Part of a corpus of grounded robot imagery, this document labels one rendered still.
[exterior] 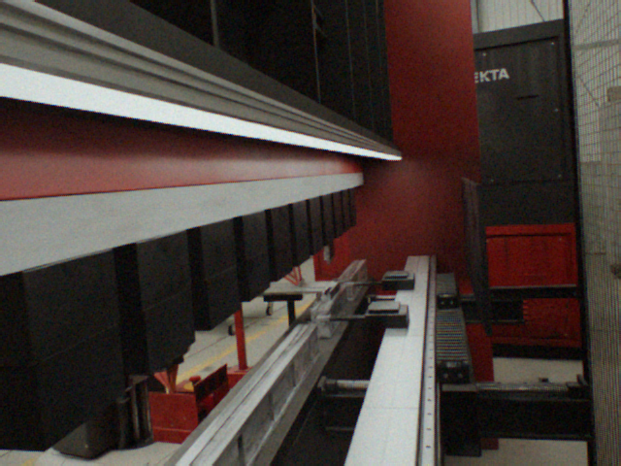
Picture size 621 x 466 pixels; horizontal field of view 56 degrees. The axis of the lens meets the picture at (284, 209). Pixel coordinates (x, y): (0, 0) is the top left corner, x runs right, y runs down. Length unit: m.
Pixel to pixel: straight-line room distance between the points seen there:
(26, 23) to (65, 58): 0.03
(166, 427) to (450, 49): 2.09
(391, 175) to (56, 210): 2.45
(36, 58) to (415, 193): 2.74
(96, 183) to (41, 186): 0.09
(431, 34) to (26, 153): 2.57
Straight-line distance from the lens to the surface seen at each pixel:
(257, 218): 1.18
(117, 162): 0.71
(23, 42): 0.26
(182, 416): 1.81
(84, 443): 2.77
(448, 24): 3.01
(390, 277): 2.09
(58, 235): 0.60
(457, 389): 1.14
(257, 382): 1.32
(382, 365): 1.32
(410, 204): 2.94
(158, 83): 0.35
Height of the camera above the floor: 1.40
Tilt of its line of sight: 3 degrees down
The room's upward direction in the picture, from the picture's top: 5 degrees counter-clockwise
